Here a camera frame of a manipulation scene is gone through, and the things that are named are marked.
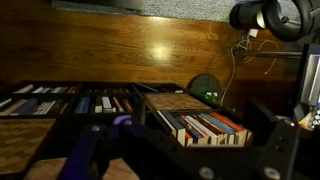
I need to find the blue book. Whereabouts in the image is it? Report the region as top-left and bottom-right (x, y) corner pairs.
(199, 113), (238, 146)
(73, 96), (91, 115)

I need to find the navy book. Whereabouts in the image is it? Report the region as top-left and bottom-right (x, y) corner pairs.
(156, 109), (186, 147)
(9, 98), (38, 117)

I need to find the orange spine book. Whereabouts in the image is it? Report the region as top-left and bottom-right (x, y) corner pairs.
(176, 115), (195, 147)

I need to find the tan book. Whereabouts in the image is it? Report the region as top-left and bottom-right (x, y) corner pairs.
(0, 98), (28, 117)

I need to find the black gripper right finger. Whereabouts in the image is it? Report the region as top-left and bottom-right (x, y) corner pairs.
(113, 114), (168, 180)

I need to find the black framed monitor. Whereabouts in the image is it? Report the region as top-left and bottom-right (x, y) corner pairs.
(294, 43), (320, 108)

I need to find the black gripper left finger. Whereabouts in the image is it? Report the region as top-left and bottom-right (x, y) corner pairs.
(59, 124), (108, 180)

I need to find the white cable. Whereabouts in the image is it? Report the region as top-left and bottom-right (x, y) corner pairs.
(219, 34), (254, 98)

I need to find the row of books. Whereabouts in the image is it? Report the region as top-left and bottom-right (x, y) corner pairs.
(0, 79), (254, 178)

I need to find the orange red book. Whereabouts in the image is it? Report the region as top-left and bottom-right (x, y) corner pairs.
(209, 111), (254, 146)

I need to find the yellow book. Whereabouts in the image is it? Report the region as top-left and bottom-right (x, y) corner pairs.
(112, 96), (125, 114)

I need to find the grey rug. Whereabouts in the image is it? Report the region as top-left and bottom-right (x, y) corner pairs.
(51, 0), (303, 24)

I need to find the dark metal bar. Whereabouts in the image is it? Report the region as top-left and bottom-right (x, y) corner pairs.
(233, 49), (304, 60)

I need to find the white power adapter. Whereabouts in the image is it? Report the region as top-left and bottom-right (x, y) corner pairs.
(247, 28), (260, 39)

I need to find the orange brown book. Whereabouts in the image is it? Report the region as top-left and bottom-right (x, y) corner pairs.
(121, 98), (134, 114)

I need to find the round green grey floor device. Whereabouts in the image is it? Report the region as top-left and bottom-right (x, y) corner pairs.
(187, 73), (223, 104)

